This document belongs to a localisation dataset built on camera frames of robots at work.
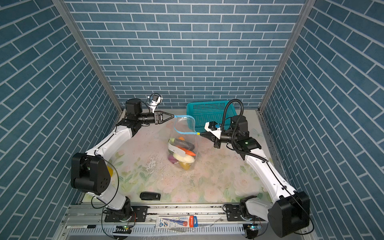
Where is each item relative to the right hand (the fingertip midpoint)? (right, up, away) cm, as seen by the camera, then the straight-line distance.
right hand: (201, 131), depth 72 cm
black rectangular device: (-27, -34, +5) cm, 44 cm away
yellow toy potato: (-9, -21, +13) cm, 26 cm away
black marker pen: (-57, -45, -2) cm, 73 cm away
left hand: (-15, +7, +5) cm, 17 cm away
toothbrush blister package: (-12, -44, -1) cm, 45 cm away
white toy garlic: (-8, -16, +11) cm, 21 cm away
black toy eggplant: (-11, -8, +14) cm, 20 cm away
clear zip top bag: (-12, -1, +33) cm, 35 cm away
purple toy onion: (-18, -17, +15) cm, 29 cm away
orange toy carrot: (-7, -11, +6) cm, 15 cm away
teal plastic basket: (+4, +13, +47) cm, 49 cm away
